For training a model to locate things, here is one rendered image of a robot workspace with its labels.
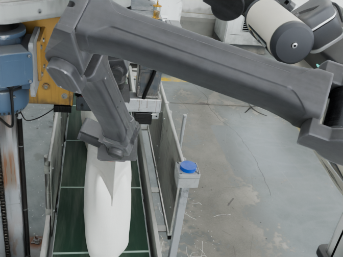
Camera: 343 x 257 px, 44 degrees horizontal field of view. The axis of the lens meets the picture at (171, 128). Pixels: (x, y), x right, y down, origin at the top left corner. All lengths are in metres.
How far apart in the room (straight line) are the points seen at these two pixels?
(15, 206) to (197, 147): 1.74
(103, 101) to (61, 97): 0.77
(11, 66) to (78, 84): 0.57
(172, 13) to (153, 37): 3.75
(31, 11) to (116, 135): 0.48
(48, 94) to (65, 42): 0.95
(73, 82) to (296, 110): 0.30
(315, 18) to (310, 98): 0.28
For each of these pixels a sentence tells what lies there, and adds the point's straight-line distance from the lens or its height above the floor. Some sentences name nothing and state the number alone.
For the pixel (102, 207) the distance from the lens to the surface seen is 1.58.
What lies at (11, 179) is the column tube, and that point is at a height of 0.66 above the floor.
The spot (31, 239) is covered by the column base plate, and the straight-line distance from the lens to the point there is 2.42.
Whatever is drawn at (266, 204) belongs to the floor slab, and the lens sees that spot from 2.87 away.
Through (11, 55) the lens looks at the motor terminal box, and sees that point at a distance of 1.16.
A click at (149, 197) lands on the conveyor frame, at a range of 2.05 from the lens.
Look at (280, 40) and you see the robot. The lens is 0.70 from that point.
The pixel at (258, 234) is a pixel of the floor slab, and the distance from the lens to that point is 2.63.
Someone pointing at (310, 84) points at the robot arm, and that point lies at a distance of 0.52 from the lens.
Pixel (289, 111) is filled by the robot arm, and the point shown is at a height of 1.52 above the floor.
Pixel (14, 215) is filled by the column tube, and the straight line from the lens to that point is 1.89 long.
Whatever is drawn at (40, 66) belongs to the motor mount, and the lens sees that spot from 1.30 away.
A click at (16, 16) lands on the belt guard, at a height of 1.38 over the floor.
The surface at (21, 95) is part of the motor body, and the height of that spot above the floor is 1.15.
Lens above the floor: 1.74
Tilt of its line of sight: 30 degrees down
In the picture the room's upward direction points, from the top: 8 degrees clockwise
